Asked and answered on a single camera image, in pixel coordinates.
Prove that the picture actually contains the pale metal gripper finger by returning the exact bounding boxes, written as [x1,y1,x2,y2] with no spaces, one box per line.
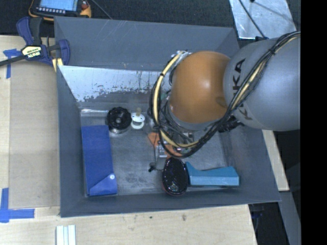
[149,145,167,173]

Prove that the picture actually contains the orange round thing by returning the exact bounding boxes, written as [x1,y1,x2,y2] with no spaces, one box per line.
[147,132,185,158]

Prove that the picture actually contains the black oval brush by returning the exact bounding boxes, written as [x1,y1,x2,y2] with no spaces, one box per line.
[161,157,190,197]

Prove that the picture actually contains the grey metal bin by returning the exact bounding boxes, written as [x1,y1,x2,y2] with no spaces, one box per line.
[53,16,282,218]

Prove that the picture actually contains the white pacifier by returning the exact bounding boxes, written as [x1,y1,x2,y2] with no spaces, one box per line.
[130,107,147,131]

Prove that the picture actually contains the teal wedge block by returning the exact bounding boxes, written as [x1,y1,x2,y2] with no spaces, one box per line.
[184,161,240,188]

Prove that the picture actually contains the black round ribbed cap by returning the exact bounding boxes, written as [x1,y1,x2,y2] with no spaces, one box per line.
[105,106,133,135]

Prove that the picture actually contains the blue flat pouch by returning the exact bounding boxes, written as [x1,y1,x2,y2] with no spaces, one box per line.
[81,124,119,197]

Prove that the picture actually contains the pale wood board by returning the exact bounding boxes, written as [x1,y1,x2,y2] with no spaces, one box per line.
[9,62,61,209]

